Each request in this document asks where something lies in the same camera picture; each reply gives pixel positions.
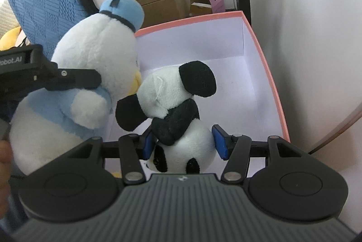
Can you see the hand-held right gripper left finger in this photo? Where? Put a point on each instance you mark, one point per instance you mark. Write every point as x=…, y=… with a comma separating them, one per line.
x=149, y=146

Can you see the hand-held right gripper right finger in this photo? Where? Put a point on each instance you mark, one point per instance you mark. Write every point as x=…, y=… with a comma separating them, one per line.
x=221, y=143

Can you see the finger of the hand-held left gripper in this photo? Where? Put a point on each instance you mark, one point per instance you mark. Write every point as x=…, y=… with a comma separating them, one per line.
x=79, y=78

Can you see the orange bear plush blue shirt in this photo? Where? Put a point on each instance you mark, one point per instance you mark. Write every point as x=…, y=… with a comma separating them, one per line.
x=10, y=38

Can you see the white duck plush blue cap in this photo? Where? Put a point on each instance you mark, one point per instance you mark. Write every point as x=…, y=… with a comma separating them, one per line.
x=96, y=44

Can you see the black and white panda plush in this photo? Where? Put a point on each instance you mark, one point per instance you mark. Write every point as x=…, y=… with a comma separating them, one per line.
x=166, y=89

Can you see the pink cardboard box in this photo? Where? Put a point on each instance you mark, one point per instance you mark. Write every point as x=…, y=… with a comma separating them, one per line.
x=203, y=41

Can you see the person's left hand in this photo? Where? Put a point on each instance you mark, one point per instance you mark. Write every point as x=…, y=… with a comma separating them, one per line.
x=3, y=157

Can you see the small pink box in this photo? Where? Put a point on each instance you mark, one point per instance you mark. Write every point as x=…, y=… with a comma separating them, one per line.
x=217, y=2

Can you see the open brown cardboard box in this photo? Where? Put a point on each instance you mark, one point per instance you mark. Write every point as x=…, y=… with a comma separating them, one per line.
x=199, y=3

